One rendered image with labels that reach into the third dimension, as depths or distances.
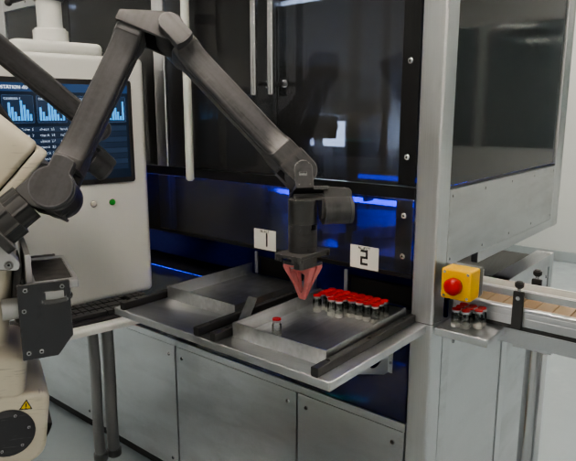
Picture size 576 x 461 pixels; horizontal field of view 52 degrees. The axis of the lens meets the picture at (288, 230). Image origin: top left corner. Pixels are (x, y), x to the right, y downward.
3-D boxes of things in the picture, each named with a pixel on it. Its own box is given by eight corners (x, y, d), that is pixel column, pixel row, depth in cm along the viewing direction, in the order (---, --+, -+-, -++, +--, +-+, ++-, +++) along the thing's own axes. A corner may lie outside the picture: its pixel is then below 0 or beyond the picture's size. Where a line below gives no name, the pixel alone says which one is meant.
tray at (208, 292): (251, 273, 188) (251, 262, 188) (316, 287, 172) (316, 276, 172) (167, 297, 163) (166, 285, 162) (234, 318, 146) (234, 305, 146)
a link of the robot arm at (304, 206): (285, 192, 117) (291, 196, 111) (319, 191, 118) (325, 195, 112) (285, 226, 118) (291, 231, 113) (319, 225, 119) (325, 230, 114)
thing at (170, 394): (188, 341, 363) (184, 200, 345) (534, 467, 234) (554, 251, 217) (31, 402, 287) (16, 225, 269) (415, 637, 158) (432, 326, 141)
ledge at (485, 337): (458, 319, 152) (458, 312, 151) (508, 330, 143) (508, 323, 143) (433, 334, 141) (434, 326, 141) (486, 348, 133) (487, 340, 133)
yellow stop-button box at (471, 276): (453, 290, 143) (454, 261, 142) (482, 295, 139) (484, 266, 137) (439, 297, 137) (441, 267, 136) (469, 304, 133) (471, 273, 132)
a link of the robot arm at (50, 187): (127, 16, 122) (121, -12, 113) (188, 41, 124) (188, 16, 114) (34, 210, 112) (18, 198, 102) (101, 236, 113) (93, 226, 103)
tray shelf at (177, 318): (240, 275, 192) (240, 270, 191) (440, 323, 148) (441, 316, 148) (113, 314, 156) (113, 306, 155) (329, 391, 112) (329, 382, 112)
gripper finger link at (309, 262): (323, 299, 118) (323, 253, 116) (301, 308, 113) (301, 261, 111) (296, 293, 122) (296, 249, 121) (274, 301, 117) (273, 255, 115)
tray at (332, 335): (319, 300, 161) (319, 288, 160) (405, 321, 145) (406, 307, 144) (232, 337, 135) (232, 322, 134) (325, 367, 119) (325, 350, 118)
